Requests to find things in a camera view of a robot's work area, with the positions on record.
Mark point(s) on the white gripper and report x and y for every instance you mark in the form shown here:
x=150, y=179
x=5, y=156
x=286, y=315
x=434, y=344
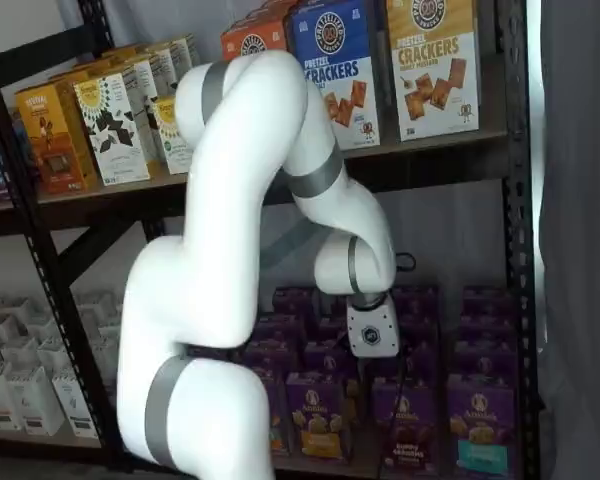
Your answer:
x=372, y=332

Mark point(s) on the purple box brown patch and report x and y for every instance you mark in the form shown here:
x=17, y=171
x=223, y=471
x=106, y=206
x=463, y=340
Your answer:
x=415, y=435

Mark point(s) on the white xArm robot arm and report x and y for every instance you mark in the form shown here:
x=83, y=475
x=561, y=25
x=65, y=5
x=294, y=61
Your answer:
x=220, y=225

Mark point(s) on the purple box yellow patch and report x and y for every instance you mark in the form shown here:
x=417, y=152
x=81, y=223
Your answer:
x=317, y=420

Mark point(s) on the purple box orange patch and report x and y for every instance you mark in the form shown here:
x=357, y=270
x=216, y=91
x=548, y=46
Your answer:
x=279, y=415

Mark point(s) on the purple box teal patch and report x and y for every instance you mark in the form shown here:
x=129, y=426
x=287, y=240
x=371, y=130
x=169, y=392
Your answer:
x=482, y=425

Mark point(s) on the yellow pretzel crackers box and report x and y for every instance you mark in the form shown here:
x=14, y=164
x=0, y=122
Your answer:
x=430, y=75

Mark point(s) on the white box yellow sun print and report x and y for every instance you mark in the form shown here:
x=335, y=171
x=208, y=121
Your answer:
x=172, y=145

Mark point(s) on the brown wooden shelf board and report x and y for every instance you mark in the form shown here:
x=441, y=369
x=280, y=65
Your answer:
x=30, y=440
x=130, y=187

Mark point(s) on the blue pretzel crackers box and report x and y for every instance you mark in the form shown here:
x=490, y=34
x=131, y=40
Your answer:
x=350, y=30

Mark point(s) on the orange pretzel crackers box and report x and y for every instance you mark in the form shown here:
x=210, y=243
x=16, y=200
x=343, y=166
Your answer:
x=265, y=12
x=245, y=45

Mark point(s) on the white box black leaf print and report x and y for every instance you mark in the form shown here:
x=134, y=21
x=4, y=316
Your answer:
x=185, y=57
x=112, y=130
x=142, y=85
x=162, y=70

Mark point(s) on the orange yellow snack box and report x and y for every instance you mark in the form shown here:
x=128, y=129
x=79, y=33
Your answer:
x=110, y=60
x=80, y=75
x=50, y=150
x=127, y=50

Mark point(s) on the black metal shelving rack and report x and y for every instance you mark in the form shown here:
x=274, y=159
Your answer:
x=517, y=250

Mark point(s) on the grey curtain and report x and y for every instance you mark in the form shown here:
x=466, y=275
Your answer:
x=580, y=250

